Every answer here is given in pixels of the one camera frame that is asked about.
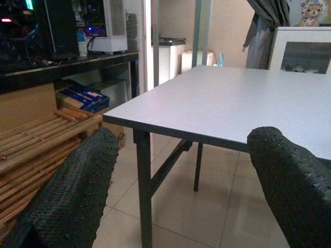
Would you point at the white glass-door cabinet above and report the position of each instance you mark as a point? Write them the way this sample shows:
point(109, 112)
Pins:
point(279, 51)

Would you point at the plush bear toy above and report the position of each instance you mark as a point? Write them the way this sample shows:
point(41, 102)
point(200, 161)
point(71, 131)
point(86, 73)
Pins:
point(311, 13)

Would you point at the grey curtain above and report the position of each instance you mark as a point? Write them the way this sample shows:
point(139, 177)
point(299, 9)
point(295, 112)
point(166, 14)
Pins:
point(261, 38)

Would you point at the grey folding table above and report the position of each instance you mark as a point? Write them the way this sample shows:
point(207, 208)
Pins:
point(219, 103)

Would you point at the white appliance with dark top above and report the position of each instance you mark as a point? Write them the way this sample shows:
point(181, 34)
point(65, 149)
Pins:
point(165, 62)

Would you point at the white computer case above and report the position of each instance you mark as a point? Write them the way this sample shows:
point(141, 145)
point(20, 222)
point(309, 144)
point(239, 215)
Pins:
point(116, 44)

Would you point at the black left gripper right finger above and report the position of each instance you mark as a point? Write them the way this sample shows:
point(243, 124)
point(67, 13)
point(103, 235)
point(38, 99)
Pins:
point(292, 191)

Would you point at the black shelf unit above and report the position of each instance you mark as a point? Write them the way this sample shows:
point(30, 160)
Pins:
point(77, 64)

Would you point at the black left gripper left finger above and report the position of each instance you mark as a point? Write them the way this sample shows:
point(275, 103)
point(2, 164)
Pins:
point(67, 201)

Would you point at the blue printed box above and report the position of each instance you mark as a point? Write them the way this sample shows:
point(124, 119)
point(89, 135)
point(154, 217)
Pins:
point(90, 99)

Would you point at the white door frame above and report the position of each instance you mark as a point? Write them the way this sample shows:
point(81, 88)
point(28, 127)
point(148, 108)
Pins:
point(148, 38)

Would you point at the wooden slatted rack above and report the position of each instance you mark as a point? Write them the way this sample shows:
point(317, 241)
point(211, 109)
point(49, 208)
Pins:
point(31, 144)

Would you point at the large brown cardboard box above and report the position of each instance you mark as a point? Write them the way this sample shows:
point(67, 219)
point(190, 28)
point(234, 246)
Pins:
point(26, 106)

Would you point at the black computer case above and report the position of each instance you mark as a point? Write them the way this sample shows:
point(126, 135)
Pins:
point(64, 25)

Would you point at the small white bottle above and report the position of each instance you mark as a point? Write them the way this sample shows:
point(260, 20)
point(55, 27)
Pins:
point(82, 49)

